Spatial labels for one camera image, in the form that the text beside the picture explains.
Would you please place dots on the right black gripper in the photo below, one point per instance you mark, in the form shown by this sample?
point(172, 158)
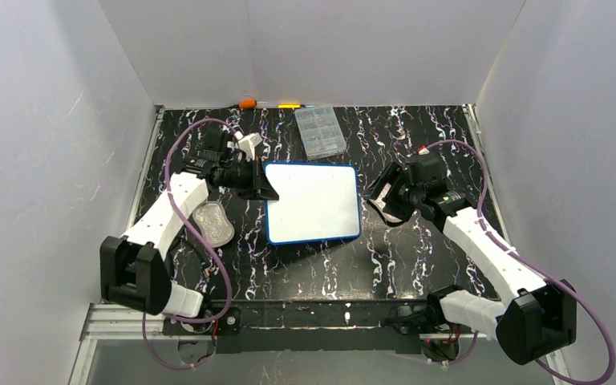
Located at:
point(389, 192)

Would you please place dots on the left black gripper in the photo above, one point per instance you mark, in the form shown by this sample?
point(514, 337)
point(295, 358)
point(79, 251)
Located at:
point(257, 177)

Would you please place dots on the silver mesh eraser pad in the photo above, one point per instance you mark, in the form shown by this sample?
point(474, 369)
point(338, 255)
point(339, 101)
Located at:
point(388, 218)
point(213, 223)

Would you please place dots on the blue framed whiteboard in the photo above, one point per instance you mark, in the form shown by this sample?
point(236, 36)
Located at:
point(317, 202)

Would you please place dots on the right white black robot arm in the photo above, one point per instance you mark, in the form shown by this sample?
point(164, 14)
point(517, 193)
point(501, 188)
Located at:
point(532, 316)

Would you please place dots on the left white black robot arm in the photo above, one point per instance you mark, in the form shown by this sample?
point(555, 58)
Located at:
point(135, 270)

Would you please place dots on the clear plastic screw box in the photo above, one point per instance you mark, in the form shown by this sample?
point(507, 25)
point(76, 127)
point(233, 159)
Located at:
point(320, 132)

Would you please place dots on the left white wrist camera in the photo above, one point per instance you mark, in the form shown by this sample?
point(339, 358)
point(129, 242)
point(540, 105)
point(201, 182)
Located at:
point(248, 143)

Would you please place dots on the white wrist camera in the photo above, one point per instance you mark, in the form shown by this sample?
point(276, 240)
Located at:
point(248, 143)
point(423, 151)

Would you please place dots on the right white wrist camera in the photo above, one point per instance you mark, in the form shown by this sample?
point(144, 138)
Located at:
point(423, 151)

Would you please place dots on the orange handled tool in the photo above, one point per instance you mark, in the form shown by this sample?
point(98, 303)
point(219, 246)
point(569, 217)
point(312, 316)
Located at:
point(247, 104)

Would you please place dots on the yellow handled tool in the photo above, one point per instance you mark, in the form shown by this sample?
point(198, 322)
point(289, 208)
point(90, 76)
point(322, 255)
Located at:
point(290, 105)

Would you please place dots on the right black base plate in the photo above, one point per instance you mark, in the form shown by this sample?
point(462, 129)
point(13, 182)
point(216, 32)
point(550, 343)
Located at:
point(419, 318)

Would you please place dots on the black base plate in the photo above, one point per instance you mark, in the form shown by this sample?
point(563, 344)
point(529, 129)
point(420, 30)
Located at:
point(201, 321)
point(419, 318)

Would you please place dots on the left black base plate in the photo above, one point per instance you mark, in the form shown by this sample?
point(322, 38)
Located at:
point(201, 321)

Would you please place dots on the aluminium rail frame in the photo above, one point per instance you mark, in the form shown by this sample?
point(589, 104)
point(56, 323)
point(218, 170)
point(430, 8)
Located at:
point(284, 325)

